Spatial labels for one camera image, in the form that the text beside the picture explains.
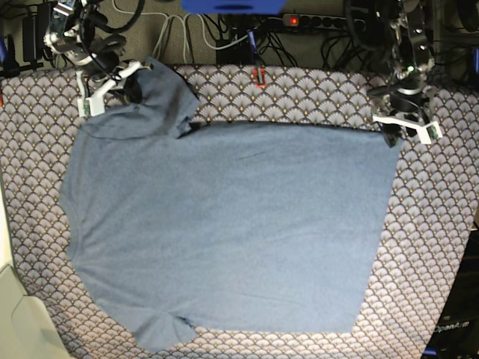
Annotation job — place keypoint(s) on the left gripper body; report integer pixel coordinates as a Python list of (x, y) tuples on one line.
[(394, 99)]

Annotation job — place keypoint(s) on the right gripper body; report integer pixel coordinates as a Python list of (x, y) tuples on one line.
[(110, 77)]

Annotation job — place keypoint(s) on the blue T-shirt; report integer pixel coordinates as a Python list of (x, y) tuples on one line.
[(234, 226)]

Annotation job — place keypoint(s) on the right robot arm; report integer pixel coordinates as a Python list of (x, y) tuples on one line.
[(78, 32)]

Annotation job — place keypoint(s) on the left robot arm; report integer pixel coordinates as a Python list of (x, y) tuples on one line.
[(408, 50)]

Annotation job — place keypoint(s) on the patterned fan tablecloth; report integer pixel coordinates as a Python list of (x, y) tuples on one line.
[(427, 226)]

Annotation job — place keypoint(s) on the black power strip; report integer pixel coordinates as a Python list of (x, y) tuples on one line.
[(307, 21)]

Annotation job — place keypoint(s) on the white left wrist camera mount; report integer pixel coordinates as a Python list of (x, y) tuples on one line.
[(426, 133)]

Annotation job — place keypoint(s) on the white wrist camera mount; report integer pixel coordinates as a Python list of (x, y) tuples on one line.
[(426, 133), (92, 100)]

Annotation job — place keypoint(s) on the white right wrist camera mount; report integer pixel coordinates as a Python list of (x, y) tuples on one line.
[(92, 100)]

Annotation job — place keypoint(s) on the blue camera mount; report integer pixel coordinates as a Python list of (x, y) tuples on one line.
[(233, 6)]

